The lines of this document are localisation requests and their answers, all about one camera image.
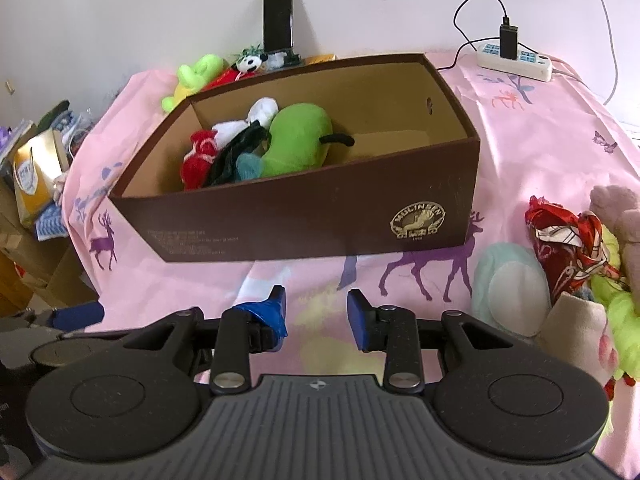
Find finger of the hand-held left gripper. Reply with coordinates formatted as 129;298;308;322
17;301;106;333

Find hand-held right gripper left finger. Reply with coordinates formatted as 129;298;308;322
122;284;290;395

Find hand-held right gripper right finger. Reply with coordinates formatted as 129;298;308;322
346;288;526;393

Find brown cardboard box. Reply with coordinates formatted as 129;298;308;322
107;52;482;263

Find teal soft cloth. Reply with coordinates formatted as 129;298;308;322
235;154;264;182

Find black cloth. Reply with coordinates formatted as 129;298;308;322
205;122;273;187

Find red knitted cloth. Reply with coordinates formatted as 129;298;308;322
181;130;221;191

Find large green plush toy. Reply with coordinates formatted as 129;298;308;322
260;103;355;179

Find white plush cloth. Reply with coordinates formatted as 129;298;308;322
210;97;279;148

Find stacked cardboard boxes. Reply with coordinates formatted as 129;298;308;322
0;175;98;318

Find blue patterned packet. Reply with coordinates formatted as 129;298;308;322
35;205;68;241

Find gold paper bag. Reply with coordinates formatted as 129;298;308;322
12;129;71;228

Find light teal plush slipper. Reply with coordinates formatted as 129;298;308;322
471;242;551;338

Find purple printed packet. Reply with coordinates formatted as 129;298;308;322
0;120;36;161

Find red patterned scarf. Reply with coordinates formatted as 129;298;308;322
525;196;626;306

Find cream plush toy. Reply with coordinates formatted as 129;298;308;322
537;291;621;386

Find small red plush toy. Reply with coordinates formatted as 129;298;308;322
202;67;256;93

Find pink printed bedsheet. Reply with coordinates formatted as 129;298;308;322
60;50;640;480

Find black and white mouse plush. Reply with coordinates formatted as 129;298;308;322
231;46;266;75

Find green and yellow plush toy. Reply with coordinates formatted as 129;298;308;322
161;55;226;113

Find black phone stand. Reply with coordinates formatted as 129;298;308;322
262;49;305;68

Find neon yellow mesh sponge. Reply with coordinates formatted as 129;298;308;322
590;225;640;386

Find dusty pink plush toy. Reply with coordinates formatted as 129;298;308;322
589;185;640;271

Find black smartphone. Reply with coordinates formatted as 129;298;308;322
263;0;294;54

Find white power strip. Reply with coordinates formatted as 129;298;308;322
476;42;553;82

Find black charger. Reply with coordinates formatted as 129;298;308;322
499;16;518;61

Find black cable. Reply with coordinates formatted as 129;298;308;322
432;0;511;71

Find grey cable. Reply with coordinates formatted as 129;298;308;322
585;0;618;106

